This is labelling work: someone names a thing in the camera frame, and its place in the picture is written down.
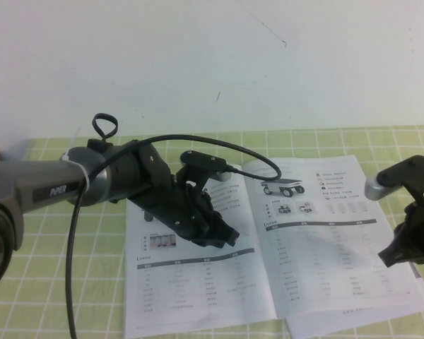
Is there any white zip tie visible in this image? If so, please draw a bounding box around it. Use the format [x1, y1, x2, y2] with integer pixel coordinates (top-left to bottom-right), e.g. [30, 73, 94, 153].
[60, 127, 92, 194]

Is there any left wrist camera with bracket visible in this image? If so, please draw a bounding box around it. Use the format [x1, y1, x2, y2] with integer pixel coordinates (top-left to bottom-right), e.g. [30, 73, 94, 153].
[175, 150, 235, 194]

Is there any white product booklet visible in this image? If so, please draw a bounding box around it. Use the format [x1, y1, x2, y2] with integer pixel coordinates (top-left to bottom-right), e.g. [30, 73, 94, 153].
[124, 154, 424, 339]

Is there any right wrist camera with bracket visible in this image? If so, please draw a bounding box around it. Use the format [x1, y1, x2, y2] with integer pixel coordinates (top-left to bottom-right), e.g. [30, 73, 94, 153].
[363, 154, 424, 202]

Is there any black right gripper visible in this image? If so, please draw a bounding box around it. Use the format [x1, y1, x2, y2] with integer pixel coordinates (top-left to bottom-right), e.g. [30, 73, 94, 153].
[377, 199, 424, 268]

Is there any black left camera cable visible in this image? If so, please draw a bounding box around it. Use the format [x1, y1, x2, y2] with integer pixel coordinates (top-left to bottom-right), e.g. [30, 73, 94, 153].
[65, 133, 282, 339]

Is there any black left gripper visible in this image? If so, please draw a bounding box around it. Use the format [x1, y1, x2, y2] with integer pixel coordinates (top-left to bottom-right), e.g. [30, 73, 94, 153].
[129, 176, 241, 250]

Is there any black looped strap with plug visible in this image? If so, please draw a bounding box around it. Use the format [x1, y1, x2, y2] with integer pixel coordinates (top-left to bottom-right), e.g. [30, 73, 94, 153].
[86, 112, 119, 152]

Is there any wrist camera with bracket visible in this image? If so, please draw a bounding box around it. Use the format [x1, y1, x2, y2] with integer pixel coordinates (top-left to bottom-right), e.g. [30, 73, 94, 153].
[363, 154, 424, 202]
[175, 150, 235, 194]

